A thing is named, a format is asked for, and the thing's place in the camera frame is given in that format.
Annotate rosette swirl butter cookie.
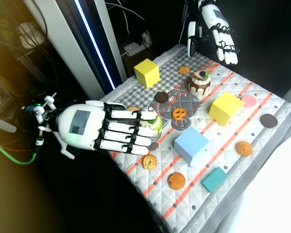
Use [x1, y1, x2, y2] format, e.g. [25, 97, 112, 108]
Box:
[235, 140, 254, 157]

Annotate chocolate chip cookie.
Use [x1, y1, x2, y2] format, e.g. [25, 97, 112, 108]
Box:
[167, 172, 186, 190]

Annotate blue block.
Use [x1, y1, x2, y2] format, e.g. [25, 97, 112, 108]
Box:
[174, 126, 210, 166]

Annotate dark brown round cookie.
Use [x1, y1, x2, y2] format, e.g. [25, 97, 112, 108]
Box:
[260, 114, 278, 128]

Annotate white round disc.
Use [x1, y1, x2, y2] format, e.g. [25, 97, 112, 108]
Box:
[0, 117, 17, 133]

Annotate pretzel shaped cookie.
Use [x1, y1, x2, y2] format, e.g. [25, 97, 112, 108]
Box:
[172, 107, 187, 121]

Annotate white power adapter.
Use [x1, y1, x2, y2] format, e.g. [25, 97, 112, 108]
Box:
[123, 41, 146, 57]

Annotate grey quilt with bear print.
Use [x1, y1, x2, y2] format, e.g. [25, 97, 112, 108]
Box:
[99, 43, 291, 233]

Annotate ring swirl butter cookie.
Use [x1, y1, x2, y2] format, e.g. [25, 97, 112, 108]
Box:
[141, 154, 158, 170]

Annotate chocolate sandwich cookie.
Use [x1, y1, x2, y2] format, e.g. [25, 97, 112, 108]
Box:
[155, 91, 170, 103]

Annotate green cream toy cake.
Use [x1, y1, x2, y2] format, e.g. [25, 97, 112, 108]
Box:
[139, 110, 163, 137]

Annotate green cable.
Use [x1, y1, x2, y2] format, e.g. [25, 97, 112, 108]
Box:
[0, 137, 37, 166]

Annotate beige electronics box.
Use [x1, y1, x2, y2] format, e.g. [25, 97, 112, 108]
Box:
[16, 21, 47, 49]

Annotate chocolate drip toy cake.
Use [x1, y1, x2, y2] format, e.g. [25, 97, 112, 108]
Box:
[189, 70, 211, 99]

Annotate white column with blue light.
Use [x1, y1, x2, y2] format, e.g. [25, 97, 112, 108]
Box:
[23, 0, 128, 100]

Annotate pink round cookie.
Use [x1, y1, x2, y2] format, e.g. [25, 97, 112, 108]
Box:
[241, 95, 257, 108]

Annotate teal flat block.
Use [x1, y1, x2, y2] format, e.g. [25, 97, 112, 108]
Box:
[201, 166, 229, 193]

